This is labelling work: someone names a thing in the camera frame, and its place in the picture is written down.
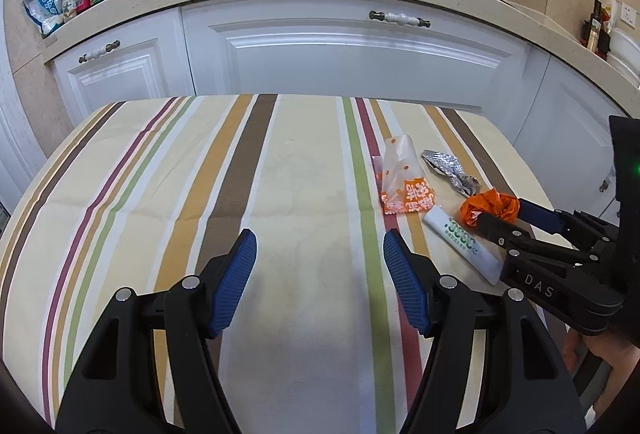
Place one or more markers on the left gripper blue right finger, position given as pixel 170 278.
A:
pixel 525 386

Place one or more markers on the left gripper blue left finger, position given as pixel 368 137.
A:
pixel 114 386

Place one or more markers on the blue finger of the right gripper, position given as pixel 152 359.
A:
pixel 512 238
pixel 540 217

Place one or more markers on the small orange bag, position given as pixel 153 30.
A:
pixel 501 205

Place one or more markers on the silver foil wrapper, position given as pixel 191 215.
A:
pixel 448 166

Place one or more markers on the orange white snack wrapper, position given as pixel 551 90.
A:
pixel 402 185

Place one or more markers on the white corner cabinet door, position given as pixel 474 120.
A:
pixel 566 141

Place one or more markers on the red snack packages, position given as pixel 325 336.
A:
pixel 609 10

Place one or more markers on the white stacked bowls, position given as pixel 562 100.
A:
pixel 624 55

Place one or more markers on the dark oil bottle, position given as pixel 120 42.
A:
pixel 594 27

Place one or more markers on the white drawer cabinet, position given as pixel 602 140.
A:
pixel 332 48

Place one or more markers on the white left cabinet door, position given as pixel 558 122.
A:
pixel 150 63

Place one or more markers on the blue snack bag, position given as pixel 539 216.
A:
pixel 46 14

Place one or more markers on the white wall socket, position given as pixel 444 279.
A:
pixel 628 15

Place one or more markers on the drawer porcelain handle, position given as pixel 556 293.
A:
pixel 398 18

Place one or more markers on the left door porcelain handle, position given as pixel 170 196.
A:
pixel 98 52

